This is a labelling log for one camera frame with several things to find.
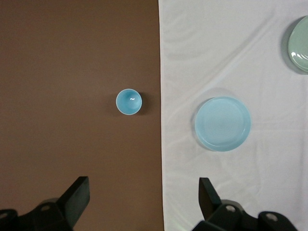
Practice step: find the light blue plate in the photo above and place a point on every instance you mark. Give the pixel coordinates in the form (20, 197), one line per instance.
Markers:
(222, 124)

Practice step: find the gray-green plate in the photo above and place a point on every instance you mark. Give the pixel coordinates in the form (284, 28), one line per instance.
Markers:
(299, 45)

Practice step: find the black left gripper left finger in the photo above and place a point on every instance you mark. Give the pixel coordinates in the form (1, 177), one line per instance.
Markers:
(72, 202)

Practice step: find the white tablecloth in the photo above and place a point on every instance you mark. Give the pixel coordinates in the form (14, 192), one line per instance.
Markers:
(216, 60)

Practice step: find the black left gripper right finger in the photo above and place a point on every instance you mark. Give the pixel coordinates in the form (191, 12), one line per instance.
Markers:
(211, 199)

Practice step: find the blue cup with white outside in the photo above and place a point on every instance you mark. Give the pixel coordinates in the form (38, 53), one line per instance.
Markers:
(128, 101)

